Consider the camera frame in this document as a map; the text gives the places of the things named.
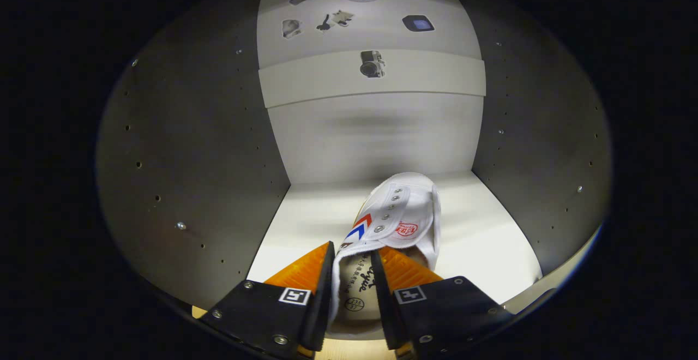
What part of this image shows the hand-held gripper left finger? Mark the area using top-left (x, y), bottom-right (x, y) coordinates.
top-left (199, 242), bottom-right (335, 360)

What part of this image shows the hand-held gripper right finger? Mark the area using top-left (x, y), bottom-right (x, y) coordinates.
top-left (371, 247), bottom-right (513, 360)

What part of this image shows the white canvas shoe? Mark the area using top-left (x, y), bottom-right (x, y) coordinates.
top-left (327, 172), bottom-right (441, 334)

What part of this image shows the grey shoe cabinet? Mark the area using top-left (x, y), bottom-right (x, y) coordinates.
top-left (97, 0), bottom-right (611, 317)

